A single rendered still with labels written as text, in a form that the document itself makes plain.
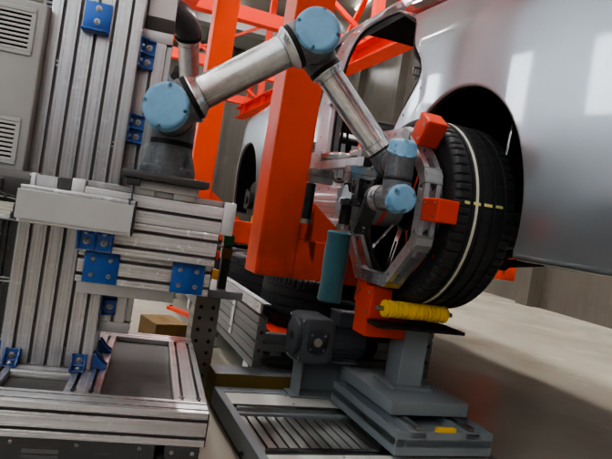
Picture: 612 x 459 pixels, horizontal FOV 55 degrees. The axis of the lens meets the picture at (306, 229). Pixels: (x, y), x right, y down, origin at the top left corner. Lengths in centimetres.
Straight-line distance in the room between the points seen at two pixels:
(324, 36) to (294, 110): 87
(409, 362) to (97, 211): 121
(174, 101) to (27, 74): 49
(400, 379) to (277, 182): 87
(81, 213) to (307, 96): 118
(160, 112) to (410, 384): 129
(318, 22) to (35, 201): 80
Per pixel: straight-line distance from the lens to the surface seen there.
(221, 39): 437
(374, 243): 230
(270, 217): 233
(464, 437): 207
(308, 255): 239
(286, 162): 235
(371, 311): 205
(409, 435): 195
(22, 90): 182
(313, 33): 154
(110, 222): 151
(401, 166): 155
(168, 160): 162
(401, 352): 216
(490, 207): 193
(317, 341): 224
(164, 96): 151
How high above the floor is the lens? 76
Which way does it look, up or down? 1 degrees down
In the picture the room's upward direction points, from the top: 9 degrees clockwise
